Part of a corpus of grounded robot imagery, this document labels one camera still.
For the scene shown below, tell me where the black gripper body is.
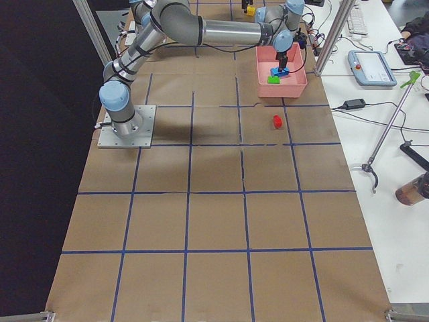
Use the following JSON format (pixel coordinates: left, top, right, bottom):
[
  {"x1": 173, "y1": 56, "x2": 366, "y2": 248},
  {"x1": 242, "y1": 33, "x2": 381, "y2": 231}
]
[
  {"x1": 241, "y1": 0, "x2": 253, "y2": 13},
  {"x1": 275, "y1": 32, "x2": 307, "y2": 60}
]

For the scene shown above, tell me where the yellow toy block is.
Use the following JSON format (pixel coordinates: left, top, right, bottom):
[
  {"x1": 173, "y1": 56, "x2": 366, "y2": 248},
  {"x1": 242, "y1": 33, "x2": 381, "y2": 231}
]
[{"x1": 244, "y1": 5, "x2": 256, "y2": 17}]

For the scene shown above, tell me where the blue toy block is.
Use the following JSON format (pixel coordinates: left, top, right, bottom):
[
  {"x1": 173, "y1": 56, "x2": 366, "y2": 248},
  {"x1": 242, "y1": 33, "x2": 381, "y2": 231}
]
[{"x1": 270, "y1": 67, "x2": 290, "y2": 78}]

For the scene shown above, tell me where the green toy block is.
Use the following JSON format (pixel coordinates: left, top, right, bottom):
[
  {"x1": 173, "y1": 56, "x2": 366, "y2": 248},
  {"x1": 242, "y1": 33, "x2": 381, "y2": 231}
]
[{"x1": 267, "y1": 76, "x2": 280, "y2": 84}]

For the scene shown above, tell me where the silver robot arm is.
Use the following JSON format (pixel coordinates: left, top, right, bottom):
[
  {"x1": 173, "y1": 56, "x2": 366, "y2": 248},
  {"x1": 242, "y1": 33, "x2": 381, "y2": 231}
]
[{"x1": 99, "y1": 1, "x2": 304, "y2": 138}]

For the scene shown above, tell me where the pink plastic box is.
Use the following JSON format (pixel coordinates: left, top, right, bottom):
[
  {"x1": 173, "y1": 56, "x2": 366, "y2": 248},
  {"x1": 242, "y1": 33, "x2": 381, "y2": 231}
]
[{"x1": 256, "y1": 42, "x2": 308, "y2": 98}]

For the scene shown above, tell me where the white keyboard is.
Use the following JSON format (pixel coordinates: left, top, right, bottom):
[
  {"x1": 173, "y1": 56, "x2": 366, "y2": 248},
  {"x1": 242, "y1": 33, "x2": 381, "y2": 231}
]
[{"x1": 347, "y1": 6, "x2": 368, "y2": 37}]

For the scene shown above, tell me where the red toy block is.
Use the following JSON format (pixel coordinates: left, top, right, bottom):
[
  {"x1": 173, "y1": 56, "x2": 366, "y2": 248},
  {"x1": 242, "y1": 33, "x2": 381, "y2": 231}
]
[{"x1": 273, "y1": 115, "x2": 283, "y2": 129}]

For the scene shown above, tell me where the blue teach pendant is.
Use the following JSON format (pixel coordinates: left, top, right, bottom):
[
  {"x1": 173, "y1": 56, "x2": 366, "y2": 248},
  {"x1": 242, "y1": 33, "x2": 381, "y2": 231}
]
[{"x1": 347, "y1": 50, "x2": 397, "y2": 87}]

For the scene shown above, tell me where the black power adapter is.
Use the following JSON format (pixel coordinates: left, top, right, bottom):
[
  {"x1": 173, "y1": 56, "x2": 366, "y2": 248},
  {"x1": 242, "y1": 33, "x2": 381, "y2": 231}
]
[{"x1": 343, "y1": 99, "x2": 366, "y2": 110}]

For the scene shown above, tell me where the brown bottle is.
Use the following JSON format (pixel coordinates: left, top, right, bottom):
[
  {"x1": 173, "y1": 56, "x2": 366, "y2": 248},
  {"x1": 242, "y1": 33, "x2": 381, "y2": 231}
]
[{"x1": 395, "y1": 172, "x2": 428, "y2": 205}]

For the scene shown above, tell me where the aluminium frame post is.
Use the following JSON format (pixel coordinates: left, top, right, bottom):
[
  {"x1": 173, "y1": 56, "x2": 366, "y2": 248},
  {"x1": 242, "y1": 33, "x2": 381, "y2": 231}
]
[{"x1": 314, "y1": 0, "x2": 355, "y2": 76}]

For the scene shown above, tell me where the green handled reacher grabber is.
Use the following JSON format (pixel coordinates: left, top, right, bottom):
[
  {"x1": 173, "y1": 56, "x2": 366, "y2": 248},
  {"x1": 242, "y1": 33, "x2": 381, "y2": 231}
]
[{"x1": 361, "y1": 71, "x2": 421, "y2": 194}]

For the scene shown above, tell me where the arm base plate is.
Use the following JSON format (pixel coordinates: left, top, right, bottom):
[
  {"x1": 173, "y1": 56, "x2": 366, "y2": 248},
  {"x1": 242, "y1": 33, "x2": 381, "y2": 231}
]
[{"x1": 97, "y1": 105, "x2": 156, "y2": 148}]

